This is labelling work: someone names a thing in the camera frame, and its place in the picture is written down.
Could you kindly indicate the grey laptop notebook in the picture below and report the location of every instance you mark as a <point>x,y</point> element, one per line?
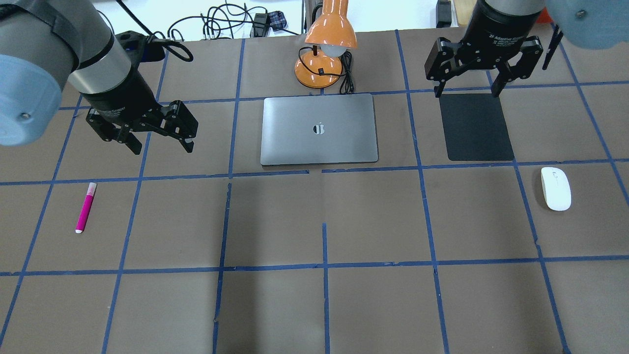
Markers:
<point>324,129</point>

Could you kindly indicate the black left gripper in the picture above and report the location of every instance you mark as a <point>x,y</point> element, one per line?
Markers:
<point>119,93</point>

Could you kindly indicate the black power adapter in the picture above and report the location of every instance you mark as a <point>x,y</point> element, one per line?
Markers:
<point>260,25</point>

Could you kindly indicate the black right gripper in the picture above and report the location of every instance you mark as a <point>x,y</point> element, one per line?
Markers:
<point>500,27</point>

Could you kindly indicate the black mousepad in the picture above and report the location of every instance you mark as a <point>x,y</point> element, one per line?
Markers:
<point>474,128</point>

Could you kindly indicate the orange desk lamp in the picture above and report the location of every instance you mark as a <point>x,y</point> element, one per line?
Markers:
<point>325,59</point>

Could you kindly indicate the pink marker pen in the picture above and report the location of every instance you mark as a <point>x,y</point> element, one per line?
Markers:
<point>86,208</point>

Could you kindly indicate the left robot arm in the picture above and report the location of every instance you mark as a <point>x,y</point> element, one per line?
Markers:
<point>47,44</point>

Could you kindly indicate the white computer mouse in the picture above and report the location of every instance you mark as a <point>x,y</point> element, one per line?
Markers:
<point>556,189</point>

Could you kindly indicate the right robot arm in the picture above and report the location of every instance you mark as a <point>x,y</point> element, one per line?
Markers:
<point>589,24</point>

